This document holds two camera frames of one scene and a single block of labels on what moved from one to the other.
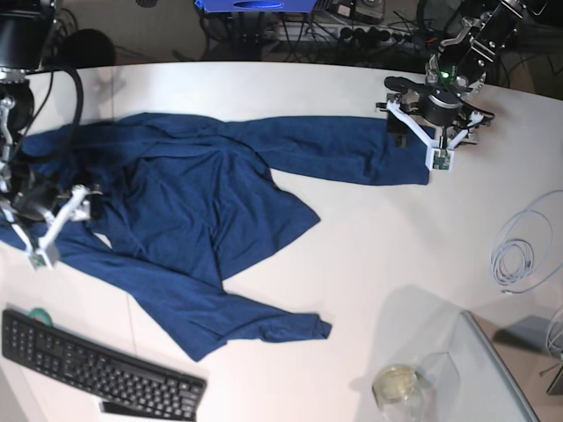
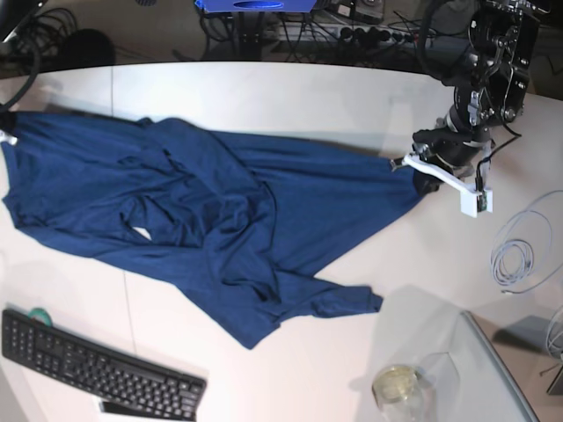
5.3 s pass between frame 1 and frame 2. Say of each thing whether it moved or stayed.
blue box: stayed
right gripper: moved
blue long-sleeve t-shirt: moved
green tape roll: stayed
